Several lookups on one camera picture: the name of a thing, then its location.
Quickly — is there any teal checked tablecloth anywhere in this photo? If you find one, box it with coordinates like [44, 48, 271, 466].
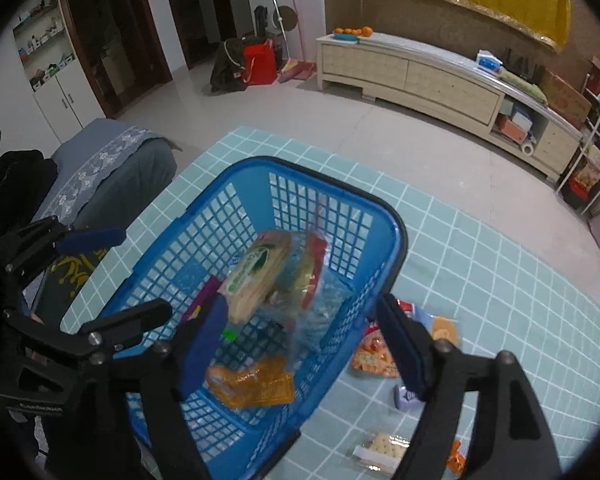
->
[60, 126, 600, 480]

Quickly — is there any clear square cracker packet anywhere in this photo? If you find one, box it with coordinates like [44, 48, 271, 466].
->
[350, 432, 412, 473]

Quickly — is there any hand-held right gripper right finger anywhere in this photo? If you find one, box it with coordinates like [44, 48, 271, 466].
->
[376, 294, 563, 480]

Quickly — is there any grey lace covered armchair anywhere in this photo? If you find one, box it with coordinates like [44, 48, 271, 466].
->
[30, 117, 177, 331]

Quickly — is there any clear cartoon bun packet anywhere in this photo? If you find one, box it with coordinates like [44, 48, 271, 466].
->
[397, 300, 461, 346]

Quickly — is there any dark cloth yellow print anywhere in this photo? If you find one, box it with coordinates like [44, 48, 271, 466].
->
[45, 250, 112, 331]

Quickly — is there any pink broom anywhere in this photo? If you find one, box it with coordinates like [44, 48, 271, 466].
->
[277, 0, 316, 83]

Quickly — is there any small purple snack packet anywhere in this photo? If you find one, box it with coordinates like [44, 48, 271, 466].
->
[395, 385, 422, 412]

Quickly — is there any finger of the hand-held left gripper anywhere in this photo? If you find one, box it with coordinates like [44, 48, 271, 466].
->
[0, 216, 127, 286]
[76, 297, 173, 356]

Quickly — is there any large clear blue snack packet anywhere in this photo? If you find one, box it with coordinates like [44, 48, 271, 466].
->
[287, 275, 362, 361]

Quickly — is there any dark wooden door frame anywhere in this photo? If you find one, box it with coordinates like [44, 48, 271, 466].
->
[157, 0, 241, 71]
[56, 0, 173, 118]

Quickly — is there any blue white tissue box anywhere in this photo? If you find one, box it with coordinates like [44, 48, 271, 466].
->
[476, 50, 504, 72]

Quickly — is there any long green white cracker packet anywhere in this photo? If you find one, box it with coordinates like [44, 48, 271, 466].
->
[217, 230, 293, 323]

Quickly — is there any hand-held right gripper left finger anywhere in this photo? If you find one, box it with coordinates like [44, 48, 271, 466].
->
[75, 294, 231, 480]

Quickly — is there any green folded cushion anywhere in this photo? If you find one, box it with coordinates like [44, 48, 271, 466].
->
[497, 67, 548, 103]

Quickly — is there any black fleece garment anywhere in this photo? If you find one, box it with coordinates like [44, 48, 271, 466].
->
[0, 130, 58, 243]

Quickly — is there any orange printed gift box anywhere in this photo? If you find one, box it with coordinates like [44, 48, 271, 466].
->
[570, 160, 600, 201]

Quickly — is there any black tall bag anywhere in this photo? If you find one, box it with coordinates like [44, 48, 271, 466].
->
[254, 5, 271, 41]

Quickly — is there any black antenna router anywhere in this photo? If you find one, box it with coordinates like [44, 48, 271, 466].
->
[505, 49, 546, 78]

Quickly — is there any magenta snack packet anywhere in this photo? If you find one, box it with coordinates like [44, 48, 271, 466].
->
[182, 275, 221, 322]

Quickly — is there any orange snack packet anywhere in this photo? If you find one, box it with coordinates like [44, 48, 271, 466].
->
[205, 357, 296, 411]

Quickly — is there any blue plastic basket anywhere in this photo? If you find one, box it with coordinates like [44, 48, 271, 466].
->
[62, 156, 409, 480]

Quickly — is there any red bag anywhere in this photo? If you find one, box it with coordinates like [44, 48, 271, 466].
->
[241, 39, 278, 86]

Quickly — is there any cream television cabinet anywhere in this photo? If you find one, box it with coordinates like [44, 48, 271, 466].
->
[315, 32, 583, 183]

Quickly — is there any white pole mop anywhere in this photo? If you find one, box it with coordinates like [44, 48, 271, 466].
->
[271, 0, 288, 61]

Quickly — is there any white shelf cabinet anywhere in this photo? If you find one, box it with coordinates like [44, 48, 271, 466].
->
[12, 0, 106, 143]

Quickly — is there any small red snack packet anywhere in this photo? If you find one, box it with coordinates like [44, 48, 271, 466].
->
[350, 325, 401, 378]

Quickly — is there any large red snack packet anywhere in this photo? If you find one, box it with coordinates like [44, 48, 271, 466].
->
[302, 234, 329, 308]

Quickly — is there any brown cardboard box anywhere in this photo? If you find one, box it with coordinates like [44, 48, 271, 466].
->
[540, 69, 592, 128]

